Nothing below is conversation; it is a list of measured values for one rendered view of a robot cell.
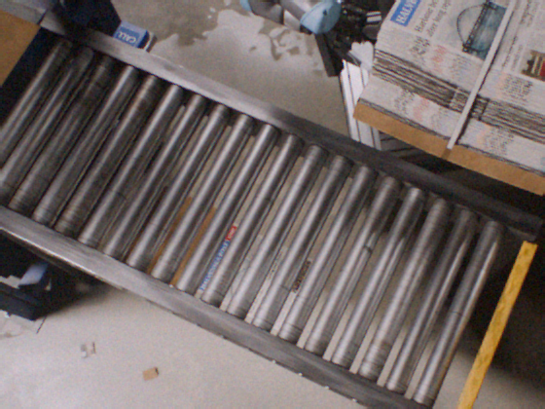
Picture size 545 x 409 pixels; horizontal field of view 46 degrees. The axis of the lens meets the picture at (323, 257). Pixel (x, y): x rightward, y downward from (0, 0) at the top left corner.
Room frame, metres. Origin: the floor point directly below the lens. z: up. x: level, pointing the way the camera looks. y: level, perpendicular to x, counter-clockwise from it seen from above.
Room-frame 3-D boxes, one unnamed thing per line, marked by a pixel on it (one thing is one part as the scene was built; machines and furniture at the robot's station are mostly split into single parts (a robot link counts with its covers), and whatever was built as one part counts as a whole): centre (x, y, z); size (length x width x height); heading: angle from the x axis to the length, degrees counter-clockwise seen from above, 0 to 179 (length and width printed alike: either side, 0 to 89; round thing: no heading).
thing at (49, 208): (0.72, 0.55, 0.77); 0.47 x 0.05 x 0.05; 150
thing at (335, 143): (0.74, 0.08, 0.74); 1.34 x 0.05 x 0.12; 60
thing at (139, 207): (0.62, 0.38, 0.77); 0.47 x 0.05 x 0.05; 150
